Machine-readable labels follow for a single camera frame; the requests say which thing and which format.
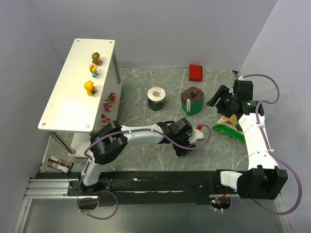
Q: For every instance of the olive round toy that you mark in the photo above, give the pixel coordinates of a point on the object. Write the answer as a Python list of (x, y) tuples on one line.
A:
[(96, 59)]

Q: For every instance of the white two-tier shelf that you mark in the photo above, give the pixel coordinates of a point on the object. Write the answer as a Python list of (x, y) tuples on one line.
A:
[(71, 115)]

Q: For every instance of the brown snack bar wrapper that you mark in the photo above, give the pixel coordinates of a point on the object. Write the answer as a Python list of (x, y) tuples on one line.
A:
[(60, 164)]

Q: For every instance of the strawberry cake toy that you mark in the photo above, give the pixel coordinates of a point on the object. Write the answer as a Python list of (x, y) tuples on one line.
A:
[(105, 119)]

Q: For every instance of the yellow duck toy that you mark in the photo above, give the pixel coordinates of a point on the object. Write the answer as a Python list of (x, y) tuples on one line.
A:
[(90, 88)]

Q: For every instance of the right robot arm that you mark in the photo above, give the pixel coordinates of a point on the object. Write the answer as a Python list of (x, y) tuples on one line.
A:
[(264, 179)]

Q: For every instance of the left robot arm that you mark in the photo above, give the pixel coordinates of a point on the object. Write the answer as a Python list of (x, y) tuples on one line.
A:
[(107, 144)]

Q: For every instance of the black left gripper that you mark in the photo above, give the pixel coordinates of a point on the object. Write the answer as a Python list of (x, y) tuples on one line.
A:
[(182, 144)]

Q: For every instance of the green chips bag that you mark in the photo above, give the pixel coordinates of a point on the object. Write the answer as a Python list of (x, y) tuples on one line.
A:
[(230, 127)]

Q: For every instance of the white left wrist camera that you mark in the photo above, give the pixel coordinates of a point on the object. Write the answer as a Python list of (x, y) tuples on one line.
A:
[(196, 135)]

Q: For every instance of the brown and green cup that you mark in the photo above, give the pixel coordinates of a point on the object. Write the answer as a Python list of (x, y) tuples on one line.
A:
[(192, 100)]

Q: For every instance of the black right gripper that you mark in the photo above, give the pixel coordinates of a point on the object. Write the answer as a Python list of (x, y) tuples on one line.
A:
[(220, 102)]

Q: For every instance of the pink donut toy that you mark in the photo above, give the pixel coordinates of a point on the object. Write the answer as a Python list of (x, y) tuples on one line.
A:
[(112, 97)]

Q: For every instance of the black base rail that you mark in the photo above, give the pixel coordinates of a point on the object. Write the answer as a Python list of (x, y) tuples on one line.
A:
[(159, 187)]

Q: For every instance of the red block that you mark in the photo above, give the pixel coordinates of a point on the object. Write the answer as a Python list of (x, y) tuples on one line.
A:
[(195, 73)]

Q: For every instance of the black and white tape roll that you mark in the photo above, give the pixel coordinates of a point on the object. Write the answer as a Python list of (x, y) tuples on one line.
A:
[(156, 98)]

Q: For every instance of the yellow bee toy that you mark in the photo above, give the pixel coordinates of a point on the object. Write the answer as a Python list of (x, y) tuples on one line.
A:
[(93, 70)]

